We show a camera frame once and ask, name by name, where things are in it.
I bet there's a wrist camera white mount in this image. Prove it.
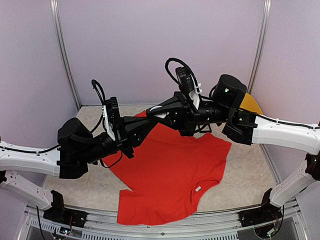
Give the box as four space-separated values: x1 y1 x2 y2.
102 96 120 143
175 67 202 110

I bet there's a grey corner post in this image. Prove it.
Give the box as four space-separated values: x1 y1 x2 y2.
247 0 272 94
50 0 82 111

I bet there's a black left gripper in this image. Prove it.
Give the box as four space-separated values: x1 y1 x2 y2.
80 116 158 165

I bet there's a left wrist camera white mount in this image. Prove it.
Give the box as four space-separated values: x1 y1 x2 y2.
102 96 120 143

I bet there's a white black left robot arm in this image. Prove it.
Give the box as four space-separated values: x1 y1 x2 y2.
0 116 157 227

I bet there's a grey aluminium front rail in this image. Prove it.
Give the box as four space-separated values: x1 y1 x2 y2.
17 200 309 240

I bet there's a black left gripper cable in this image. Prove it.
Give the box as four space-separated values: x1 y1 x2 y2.
90 79 123 169

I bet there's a grey corner post right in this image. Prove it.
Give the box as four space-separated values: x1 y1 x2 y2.
247 0 272 94

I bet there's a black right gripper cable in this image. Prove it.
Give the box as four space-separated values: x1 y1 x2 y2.
164 57 201 87

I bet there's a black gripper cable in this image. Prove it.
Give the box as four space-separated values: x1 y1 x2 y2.
90 79 123 169
164 57 201 87

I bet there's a yellow plastic basket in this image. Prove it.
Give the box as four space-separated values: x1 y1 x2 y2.
240 93 263 115

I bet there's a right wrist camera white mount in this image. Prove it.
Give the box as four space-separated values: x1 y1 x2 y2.
175 67 202 110

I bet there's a grey corner post left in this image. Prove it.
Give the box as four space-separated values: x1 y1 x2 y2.
50 0 82 111

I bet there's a red t-shirt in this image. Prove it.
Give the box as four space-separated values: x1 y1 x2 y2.
103 124 232 226

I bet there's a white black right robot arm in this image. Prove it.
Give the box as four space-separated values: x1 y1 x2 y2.
146 74 320 227

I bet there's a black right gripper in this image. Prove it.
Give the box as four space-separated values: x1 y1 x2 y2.
145 90 231 137

